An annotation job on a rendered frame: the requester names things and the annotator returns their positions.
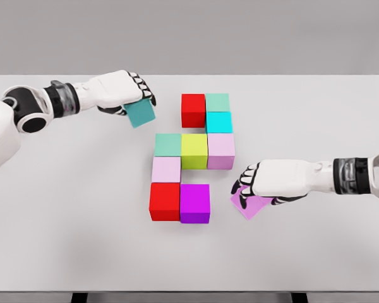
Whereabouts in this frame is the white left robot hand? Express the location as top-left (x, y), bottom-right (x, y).
top-left (92, 69), bottom-right (157, 117)

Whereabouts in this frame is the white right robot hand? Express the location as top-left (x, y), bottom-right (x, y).
top-left (230, 159), bottom-right (314, 210)

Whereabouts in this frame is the teal cube block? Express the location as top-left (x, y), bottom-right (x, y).
top-left (123, 99), bottom-right (156, 129)

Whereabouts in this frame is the orchid pink cube block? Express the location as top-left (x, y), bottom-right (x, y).
top-left (230, 186), bottom-right (272, 221)

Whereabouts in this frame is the pale pink cube block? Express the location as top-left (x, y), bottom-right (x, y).
top-left (206, 133), bottom-right (236, 170)
top-left (151, 156), bottom-right (182, 184)

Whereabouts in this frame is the mint green cube block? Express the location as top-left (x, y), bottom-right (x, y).
top-left (153, 133), bottom-right (183, 158)
top-left (205, 93), bottom-right (231, 114)

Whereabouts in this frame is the red cube block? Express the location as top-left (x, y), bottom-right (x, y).
top-left (181, 93), bottom-right (207, 129)
top-left (148, 182), bottom-right (181, 222)

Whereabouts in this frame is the cyan cube block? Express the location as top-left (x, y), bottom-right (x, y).
top-left (205, 111), bottom-right (234, 134)

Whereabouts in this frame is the magenta purple cube block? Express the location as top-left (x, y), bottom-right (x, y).
top-left (179, 183), bottom-right (211, 225)

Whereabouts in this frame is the yellow-green cube block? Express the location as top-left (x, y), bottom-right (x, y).
top-left (180, 133), bottom-right (208, 170)

